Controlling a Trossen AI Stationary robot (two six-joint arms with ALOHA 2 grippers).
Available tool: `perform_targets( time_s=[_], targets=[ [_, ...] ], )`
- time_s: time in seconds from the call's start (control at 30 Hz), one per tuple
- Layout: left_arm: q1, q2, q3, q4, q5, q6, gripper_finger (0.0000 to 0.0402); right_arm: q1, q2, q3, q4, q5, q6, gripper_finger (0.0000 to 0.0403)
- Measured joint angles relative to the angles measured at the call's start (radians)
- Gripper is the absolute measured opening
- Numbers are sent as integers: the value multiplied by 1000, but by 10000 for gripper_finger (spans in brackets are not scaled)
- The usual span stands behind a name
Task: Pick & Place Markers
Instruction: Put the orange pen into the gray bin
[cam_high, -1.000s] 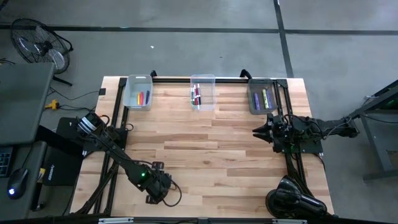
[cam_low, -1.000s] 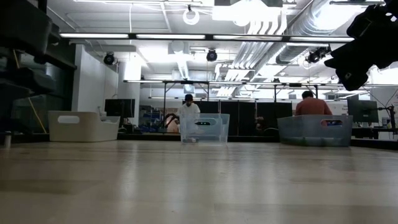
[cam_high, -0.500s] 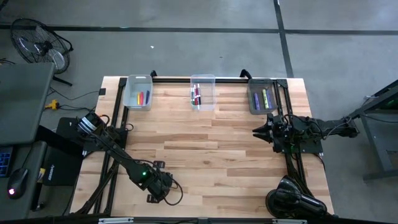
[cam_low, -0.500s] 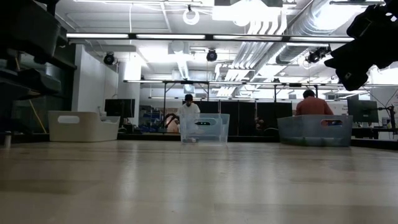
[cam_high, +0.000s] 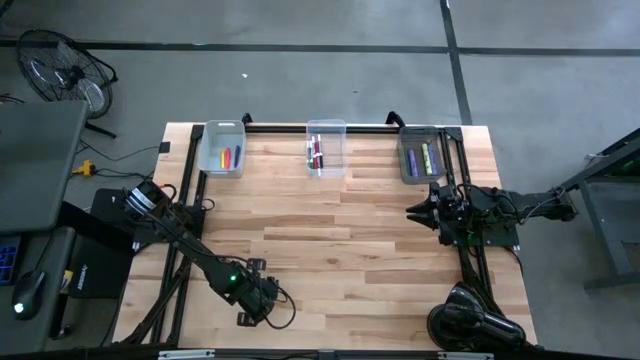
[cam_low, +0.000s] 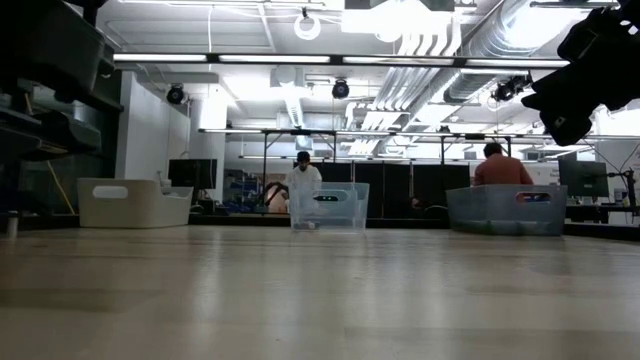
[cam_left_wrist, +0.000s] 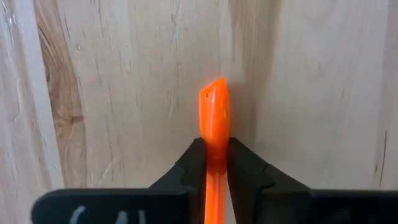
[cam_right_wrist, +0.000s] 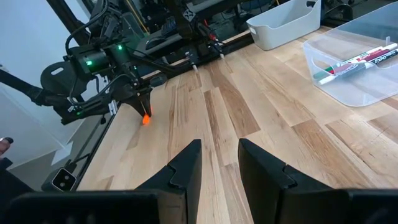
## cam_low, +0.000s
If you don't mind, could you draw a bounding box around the grey translucent plastic bin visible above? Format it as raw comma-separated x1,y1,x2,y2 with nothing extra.
446,184,569,237

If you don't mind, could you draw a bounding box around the black partition panel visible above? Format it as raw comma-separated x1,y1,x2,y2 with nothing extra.
319,160,472,220

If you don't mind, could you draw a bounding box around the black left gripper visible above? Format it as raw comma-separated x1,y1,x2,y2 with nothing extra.
0,0,114,152

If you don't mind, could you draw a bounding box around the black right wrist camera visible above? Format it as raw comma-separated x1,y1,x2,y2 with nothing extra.
556,14,604,65

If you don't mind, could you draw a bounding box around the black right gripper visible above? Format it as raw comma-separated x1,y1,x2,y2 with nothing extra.
521,0,640,147

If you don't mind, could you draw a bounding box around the clear plastic bin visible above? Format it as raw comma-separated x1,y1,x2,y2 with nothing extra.
288,182,371,234

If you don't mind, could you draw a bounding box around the yellow cord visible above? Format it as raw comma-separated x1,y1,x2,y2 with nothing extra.
47,159,76,215

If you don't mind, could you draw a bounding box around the black monitor on arm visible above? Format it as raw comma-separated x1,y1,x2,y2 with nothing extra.
558,158,610,198

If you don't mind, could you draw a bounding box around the person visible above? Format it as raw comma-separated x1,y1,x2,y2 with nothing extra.
283,150,324,217
473,142,535,187

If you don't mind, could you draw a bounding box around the long ceiling light bar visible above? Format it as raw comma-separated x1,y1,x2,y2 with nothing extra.
113,52,571,70

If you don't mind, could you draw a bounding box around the white ring light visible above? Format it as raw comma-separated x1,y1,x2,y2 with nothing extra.
293,12,323,42

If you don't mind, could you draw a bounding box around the white opaque plastic bin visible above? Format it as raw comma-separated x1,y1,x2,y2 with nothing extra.
77,178,194,230

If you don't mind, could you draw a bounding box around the black metal gantry frame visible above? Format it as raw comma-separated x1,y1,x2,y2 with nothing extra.
198,128,514,191

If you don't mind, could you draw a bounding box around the black monitor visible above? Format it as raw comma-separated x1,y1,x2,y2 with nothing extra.
167,158,219,191

